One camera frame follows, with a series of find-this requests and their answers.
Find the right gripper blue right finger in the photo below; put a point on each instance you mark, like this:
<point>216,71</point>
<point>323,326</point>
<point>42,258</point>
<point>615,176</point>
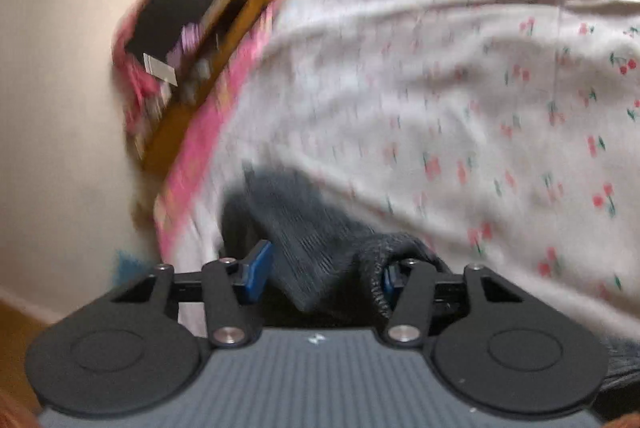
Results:
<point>410,286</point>

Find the black monitor screen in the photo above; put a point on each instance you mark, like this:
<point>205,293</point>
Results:
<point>158,27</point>

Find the pink cloth on cabinet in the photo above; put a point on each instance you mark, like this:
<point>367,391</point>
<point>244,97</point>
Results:
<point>150,82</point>

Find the cherry print white bedsheet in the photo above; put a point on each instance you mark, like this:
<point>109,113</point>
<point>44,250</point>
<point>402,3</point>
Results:
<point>502,132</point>

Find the wooden side cabinet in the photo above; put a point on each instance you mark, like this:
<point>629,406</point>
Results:
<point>225,25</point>

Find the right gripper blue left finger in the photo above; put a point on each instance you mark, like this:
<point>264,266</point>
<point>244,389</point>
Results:
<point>230,290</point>

